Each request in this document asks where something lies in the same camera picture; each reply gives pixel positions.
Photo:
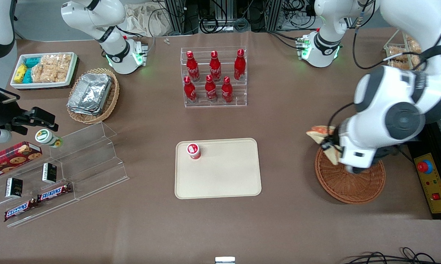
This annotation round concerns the red cola bottle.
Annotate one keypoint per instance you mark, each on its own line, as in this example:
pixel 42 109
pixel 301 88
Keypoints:
pixel 226 91
pixel 210 90
pixel 239 66
pixel 215 68
pixel 192 68
pixel 189 91

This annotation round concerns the yellow snack packet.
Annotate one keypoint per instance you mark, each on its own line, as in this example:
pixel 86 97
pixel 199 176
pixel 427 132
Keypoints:
pixel 20 73

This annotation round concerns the oval tan wicker basket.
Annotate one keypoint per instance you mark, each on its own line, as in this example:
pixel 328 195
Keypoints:
pixel 110 102

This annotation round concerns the red tartan cookie box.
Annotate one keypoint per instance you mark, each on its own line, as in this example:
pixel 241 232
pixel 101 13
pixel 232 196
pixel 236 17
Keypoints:
pixel 11 157

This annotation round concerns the small black snack box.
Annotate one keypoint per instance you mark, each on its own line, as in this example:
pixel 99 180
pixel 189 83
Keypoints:
pixel 14 187
pixel 49 173

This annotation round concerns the clear acrylic tiered shelf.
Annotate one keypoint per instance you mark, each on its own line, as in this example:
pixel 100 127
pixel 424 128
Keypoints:
pixel 92 161

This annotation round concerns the cream plastic tray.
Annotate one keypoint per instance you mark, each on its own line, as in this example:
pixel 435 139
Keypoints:
pixel 224 172

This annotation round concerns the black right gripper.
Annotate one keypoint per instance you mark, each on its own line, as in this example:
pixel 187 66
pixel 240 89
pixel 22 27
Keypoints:
pixel 1 113

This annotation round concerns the red lid yogurt cup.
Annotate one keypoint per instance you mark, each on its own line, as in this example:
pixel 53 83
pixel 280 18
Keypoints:
pixel 193 150

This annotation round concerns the clear rice cracker bag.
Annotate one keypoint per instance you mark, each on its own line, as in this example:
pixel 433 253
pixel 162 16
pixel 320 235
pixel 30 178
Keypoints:
pixel 51 68

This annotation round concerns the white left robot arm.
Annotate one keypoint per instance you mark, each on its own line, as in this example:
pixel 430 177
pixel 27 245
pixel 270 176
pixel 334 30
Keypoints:
pixel 393 99

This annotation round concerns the white rectangular plastic bin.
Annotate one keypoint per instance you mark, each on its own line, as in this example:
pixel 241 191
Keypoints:
pixel 70 75

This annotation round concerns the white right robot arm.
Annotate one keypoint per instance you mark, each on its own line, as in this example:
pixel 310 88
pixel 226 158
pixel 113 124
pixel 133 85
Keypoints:
pixel 103 22

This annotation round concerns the green lid yogurt cup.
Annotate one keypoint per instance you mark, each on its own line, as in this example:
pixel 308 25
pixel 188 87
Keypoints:
pixel 46 137

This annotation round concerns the yellow emergency stop box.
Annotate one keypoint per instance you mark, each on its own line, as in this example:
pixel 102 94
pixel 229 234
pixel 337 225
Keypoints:
pixel 435 187

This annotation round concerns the triangular sandwich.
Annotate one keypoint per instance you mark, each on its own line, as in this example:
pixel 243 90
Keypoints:
pixel 319 134

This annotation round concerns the teal snack packet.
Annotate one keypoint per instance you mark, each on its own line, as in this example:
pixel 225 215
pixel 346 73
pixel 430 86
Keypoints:
pixel 28 76
pixel 32 61

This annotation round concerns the clear acrylic bottle rack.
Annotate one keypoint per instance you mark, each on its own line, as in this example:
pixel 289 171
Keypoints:
pixel 239 91

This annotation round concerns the snickers chocolate bar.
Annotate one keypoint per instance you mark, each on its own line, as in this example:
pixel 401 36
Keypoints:
pixel 20 210
pixel 54 192

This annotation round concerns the beige cloth bag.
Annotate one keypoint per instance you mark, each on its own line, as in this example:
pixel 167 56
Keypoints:
pixel 143 18

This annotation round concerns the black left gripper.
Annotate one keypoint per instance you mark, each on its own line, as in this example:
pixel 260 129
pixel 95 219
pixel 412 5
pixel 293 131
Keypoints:
pixel 334 139

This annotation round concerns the round brown wicker basket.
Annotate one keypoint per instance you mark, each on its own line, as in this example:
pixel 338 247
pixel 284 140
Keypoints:
pixel 352 187

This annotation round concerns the small white device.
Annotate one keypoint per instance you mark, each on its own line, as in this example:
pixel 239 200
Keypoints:
pixel 225 260

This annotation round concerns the silver foil container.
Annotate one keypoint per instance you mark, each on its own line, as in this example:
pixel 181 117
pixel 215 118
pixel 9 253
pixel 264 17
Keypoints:
pixel 90 93

